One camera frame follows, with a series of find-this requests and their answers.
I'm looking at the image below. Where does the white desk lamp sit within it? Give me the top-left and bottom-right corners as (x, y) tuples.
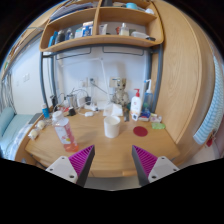
(61, 58), (110, 110)

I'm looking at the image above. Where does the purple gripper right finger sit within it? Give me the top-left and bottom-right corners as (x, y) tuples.
(132, 145), (179, 186)

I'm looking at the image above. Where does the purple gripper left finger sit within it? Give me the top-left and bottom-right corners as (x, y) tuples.
(46, 145), (95, 187)

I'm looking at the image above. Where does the white cup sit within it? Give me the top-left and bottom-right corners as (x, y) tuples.
(104, 116), (120, 138)

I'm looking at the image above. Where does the blue box on shelf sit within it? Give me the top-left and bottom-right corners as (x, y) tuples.
(82, 21), (93, 37)

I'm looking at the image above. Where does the red round coaster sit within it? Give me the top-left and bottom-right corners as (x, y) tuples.
(133, 126), (148, 137)

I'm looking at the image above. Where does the wooden wall shelf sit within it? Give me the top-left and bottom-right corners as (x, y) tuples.
(39, 0), (164, 52)

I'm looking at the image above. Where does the white mouse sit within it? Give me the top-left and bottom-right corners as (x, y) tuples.
(84, 112), (94, 117)

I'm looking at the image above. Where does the white pump lotion bottle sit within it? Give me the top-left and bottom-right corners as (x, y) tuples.
(130, 89), (142, 115)

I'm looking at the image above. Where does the grey metal bed frame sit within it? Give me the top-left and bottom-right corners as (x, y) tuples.
(38, 42), (164, 114)

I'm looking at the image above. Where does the white bottle on shelf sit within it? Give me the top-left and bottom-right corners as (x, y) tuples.
(119, 23), (129, 36)

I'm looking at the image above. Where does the white tissue pack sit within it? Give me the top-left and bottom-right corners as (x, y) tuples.
(103, 103), (123, 116)

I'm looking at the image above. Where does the clear bottle pink liquid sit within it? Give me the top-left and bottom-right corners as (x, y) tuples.
(52, 111), (78, 152)

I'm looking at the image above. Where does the bed with teal bedding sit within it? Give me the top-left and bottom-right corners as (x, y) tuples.
(0, 107), (41, 160)

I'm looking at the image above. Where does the wooden wardrobe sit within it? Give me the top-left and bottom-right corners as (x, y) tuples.
(155, 1), (215, 165)

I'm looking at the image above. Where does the blue spray bottle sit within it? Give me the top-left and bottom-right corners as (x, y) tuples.
(143, 79), (153, 112)

